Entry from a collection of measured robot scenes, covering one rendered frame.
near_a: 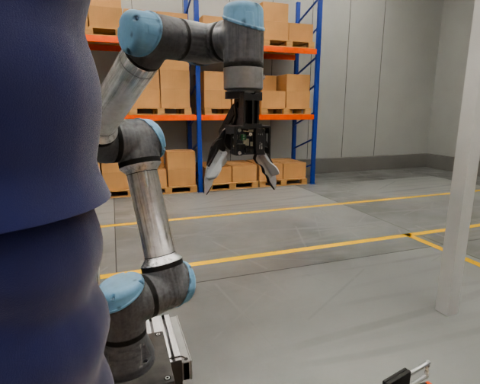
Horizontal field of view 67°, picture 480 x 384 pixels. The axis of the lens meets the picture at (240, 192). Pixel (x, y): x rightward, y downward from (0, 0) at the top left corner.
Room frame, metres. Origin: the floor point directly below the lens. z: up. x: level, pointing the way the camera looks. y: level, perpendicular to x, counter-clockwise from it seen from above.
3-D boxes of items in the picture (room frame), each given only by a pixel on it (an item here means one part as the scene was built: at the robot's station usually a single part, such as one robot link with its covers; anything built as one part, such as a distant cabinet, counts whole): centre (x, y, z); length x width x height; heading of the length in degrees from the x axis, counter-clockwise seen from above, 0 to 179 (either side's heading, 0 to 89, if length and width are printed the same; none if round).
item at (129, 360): (0.84, 0.30, 1.09); 0.15 x 0.15 x 0.10
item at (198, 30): (0.78, 0.08, 1.82); 0.11 x 0.11 x 0.08; 45
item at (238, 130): (0.71, -0.01, 1.66); 0.09 x 0.08 x 0.12; 19
